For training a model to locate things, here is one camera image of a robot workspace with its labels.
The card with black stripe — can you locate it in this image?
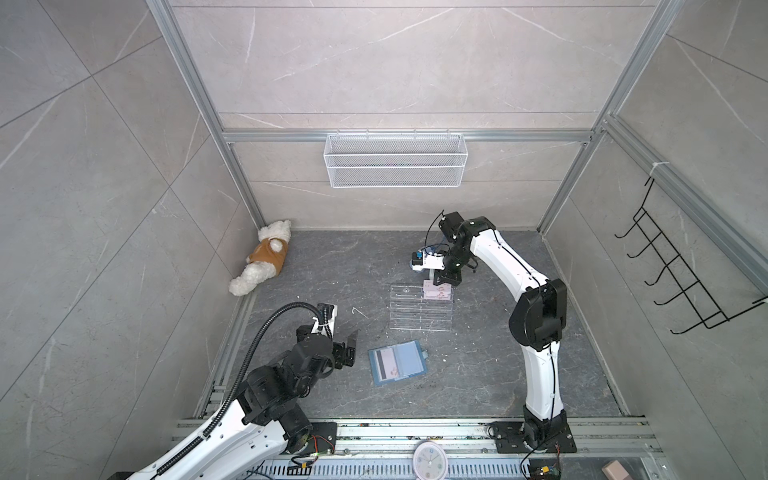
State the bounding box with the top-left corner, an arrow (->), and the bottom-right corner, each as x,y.
370,347 -> 400,383

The aluminium front rail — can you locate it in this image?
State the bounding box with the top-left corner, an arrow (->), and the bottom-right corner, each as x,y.
173,416 -> 667,480

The pink white credit card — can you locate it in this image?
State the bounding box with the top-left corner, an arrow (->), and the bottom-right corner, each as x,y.
423,284 -> 452,301

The black wire hook rack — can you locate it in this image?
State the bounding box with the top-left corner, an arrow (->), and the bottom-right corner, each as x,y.
614,177 -> 767,336

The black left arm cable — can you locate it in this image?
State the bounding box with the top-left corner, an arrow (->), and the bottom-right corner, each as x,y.
152,301 -> 322,475

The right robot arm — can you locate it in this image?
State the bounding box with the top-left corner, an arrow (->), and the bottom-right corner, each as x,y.
421,212 -> 568,450

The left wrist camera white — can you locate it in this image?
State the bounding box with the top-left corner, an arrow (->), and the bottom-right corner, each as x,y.
312,303 -> 338,339

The pink block at front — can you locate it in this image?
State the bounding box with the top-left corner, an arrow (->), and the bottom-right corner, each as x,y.
602,460 -> 633,480

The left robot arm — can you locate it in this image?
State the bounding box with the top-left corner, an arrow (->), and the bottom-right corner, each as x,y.
113,332 -> 358,479

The white wire mesh basket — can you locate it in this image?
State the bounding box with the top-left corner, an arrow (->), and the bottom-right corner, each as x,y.
323,132 -> 469,189

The white clock at front edge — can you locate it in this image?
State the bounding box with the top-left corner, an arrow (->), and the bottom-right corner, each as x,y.
412,441 -> 449,480

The blue leather card holder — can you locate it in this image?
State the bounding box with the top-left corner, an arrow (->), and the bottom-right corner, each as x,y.
368,340 -> 427,386

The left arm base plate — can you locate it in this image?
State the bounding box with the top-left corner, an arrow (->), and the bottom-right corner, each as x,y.
286,421 -> 338,457

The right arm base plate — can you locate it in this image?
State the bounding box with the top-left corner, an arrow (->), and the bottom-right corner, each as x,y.
487,421 -> 577,454

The white teddy bear brown vest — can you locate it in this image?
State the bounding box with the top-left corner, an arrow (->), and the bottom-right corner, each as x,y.
228,220 -> 292,297

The clear acrylic organizer tray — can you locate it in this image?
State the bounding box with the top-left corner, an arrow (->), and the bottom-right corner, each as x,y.
389,285 -> 454,332

